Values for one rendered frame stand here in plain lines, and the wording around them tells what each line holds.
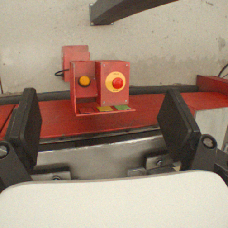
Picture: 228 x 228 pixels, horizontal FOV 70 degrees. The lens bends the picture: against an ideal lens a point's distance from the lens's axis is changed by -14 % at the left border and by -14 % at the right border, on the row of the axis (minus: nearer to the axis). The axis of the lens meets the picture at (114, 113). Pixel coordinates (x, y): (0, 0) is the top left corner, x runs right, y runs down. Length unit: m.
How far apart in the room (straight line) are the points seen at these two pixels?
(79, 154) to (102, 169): 0.11
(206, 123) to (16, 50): 1.25
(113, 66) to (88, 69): 0.10
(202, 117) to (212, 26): 1.59
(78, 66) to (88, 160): 0.33
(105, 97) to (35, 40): 0.87
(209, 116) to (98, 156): 0.38
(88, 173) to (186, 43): 1.47
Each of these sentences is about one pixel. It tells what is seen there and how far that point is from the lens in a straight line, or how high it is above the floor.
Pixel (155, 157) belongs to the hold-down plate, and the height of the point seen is 0.90.
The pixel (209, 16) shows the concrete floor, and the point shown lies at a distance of 2.08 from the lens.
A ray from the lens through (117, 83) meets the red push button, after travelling 0.62.
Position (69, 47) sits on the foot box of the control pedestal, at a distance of 1.38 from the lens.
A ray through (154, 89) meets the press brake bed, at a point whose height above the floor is 0.05.
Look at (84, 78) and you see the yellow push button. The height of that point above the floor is 0.72.
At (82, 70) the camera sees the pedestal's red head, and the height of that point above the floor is 0.70.
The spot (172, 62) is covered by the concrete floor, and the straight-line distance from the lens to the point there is 1.72.
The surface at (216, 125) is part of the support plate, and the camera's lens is 0.67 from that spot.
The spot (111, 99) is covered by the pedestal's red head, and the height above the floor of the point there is 0.78.
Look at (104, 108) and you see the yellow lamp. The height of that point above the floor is 0.81.
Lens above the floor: 1.38
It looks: 63 degrees down
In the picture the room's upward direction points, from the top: 135 degrees clockwise
